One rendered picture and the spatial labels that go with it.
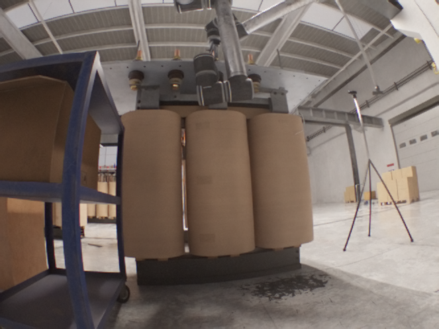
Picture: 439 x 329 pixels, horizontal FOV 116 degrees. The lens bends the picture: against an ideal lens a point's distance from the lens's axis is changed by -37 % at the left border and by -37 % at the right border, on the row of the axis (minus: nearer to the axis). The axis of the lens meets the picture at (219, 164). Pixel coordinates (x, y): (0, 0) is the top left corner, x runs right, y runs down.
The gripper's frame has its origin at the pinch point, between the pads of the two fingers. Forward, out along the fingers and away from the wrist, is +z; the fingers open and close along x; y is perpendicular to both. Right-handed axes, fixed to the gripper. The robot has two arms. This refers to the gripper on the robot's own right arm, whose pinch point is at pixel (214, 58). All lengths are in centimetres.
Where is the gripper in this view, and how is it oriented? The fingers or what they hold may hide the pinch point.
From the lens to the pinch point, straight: 161.0
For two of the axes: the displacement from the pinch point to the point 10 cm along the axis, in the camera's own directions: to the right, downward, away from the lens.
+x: 2.4, -2.0, -9.5
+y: -9.7, 0.0, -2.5
